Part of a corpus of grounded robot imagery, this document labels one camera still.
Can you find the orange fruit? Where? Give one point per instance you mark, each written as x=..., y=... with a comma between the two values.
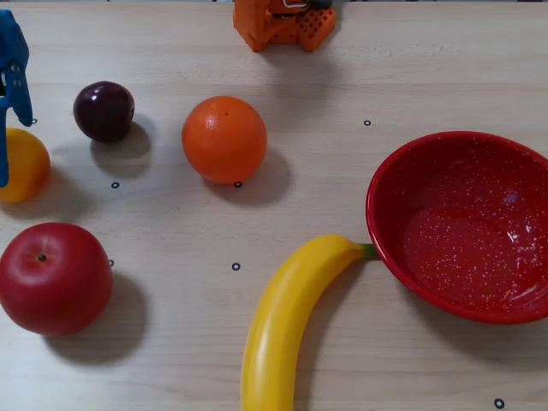
x=224, y=141

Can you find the red speckled bowl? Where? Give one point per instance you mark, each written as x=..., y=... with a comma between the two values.
x=462, y=240

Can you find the yellow banana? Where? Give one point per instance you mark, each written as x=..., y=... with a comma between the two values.
x=278, y=325

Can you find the red apple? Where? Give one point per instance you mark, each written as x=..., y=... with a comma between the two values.
x=55, y=282

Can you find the yellow-orange peach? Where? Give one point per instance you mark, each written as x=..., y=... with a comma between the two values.
x=25, y=171

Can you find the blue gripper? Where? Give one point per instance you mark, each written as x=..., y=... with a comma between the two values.
x=16, y=83

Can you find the dark purple plum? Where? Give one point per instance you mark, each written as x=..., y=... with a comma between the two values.
x=103, y=113

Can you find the orange robot base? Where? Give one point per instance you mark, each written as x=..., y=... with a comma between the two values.
x=257, y=23

